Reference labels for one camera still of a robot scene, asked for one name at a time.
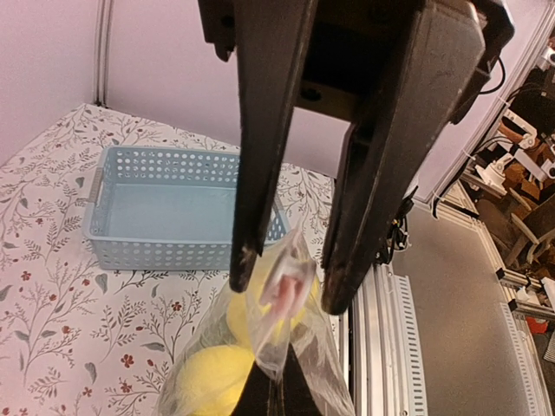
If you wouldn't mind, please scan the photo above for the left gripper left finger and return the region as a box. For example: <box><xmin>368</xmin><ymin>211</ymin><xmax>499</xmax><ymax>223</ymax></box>
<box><xmin>229</xmin><ymin>1</ymin><xmax>317</xmax><ymax>291</ymax></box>

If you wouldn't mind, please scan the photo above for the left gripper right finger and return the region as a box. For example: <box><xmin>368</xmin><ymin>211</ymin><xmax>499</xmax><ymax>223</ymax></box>
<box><xmin>322</xmin><ymin>1</ymin><xmax>485</xmax><ymax>315</ymax></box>

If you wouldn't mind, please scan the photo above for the clear zip top bag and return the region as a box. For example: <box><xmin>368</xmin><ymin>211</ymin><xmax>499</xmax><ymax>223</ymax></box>
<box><xmin>154</xmin><ymin>228</ymin><xmax>355</xmax><ymax>415</ymax></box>

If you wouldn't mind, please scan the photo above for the purple fake eggplant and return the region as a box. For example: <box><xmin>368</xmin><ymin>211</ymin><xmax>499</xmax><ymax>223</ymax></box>
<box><xmin>232</xmin><ymin>340</ymin><xmax>336</xmax><ymax>415</ymax></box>

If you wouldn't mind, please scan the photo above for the yellow fake bell pepper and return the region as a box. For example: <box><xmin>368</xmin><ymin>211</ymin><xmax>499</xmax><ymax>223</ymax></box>
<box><xmin>167</xmin><ymin>345</ymin><xmax>255</xmax><ymax>415</ymax></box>

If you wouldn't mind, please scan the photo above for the light blue plastic basket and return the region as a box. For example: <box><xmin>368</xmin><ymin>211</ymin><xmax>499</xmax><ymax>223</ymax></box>
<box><xmin>82</xmin><ymin>146</ymin><xmax>294</xmax><ymax>272</ymax></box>

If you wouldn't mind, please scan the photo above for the floral patterned table mat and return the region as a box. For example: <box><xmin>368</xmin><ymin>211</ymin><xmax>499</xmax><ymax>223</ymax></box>
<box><xmin>0</xmin><ymin>102</ymin><xmax>348</xmax><ymax>416</ymax></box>

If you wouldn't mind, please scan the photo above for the left aluminium corner post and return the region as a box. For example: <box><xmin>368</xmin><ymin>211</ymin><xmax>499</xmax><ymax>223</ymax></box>
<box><xmin>93</xmin><ymin>0</ymin><xmax>114</xmax><ymax>107</ymax></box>

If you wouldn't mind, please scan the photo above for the aluminium rail frame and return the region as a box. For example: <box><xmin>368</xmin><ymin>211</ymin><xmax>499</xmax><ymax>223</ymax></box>
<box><xmin>339</xmin><ymin>185</ymin><xmax>554</xmax><ymax>415</ymax></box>

